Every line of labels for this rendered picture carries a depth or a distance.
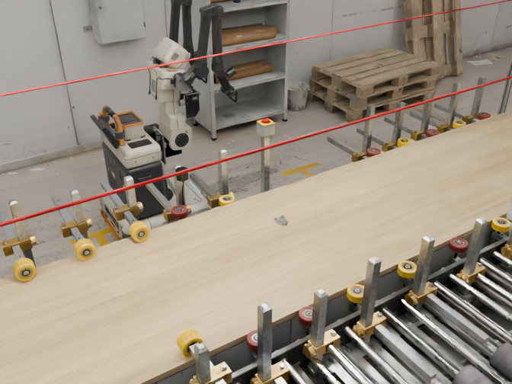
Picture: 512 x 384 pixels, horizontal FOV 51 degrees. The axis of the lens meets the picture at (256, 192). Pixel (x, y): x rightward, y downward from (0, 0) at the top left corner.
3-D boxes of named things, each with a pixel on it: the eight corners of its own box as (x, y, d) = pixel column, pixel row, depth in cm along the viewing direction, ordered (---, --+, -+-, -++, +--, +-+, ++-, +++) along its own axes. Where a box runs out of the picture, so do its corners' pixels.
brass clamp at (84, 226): (60, 232, 248) (58, 223, 245) (89, 223, 254) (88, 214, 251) (64, 238, 244) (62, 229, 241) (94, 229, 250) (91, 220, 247)
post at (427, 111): (414, 161, 367) (426, 94, 342) (417, 160, 369) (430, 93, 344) (418, 163, 365) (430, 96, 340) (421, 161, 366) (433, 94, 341)
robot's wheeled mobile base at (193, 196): (129, 260, 371) (124, 231, 358) (100, 216, 417) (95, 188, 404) (216, 230, 401) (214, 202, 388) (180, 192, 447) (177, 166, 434)
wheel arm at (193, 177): (189, 179, 309) (188, 173, 307) (194, 177, 310) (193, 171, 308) (226, 216, 277) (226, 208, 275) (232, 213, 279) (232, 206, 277)
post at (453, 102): (440, 148, 377) (453, 82, 352) (444, 147, 379) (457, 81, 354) (444, 150, 374) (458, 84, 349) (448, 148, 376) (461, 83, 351)
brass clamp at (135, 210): (113, 216, 259) (111, 207, 257) (139, 207, 265) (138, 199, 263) (117, 222, 255) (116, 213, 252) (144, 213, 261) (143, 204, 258)
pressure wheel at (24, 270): (17, 256, 221) (36, 258, 226) (10, 273, 222) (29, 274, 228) (20, 264, 217) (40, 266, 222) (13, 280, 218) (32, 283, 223)
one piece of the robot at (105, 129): (123, 158, 349) (104, 132, 334) (105, 138, 375) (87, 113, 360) (137, 148, 351) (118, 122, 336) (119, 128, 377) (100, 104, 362)
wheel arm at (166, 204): (145, 188, 300) (144, 181, 298) (151, 187, 302) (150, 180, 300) (179, 226, 269) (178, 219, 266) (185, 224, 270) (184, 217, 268)
